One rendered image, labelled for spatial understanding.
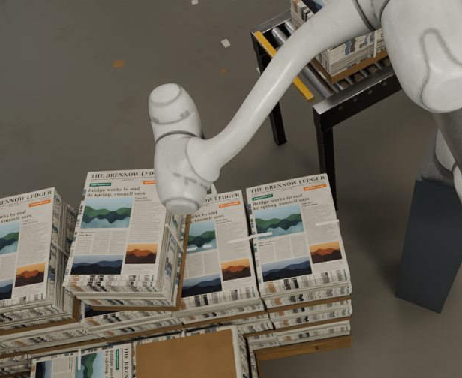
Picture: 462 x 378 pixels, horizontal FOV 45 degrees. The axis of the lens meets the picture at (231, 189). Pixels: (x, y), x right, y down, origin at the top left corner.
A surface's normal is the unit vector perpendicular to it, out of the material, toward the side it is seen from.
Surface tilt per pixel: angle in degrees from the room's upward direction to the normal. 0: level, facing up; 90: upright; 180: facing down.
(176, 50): 0
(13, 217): 1
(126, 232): 1
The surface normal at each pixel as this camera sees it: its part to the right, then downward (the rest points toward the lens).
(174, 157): -0.49, -0.38
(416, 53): -0.74, -0.04
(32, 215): -0.21, -0.48
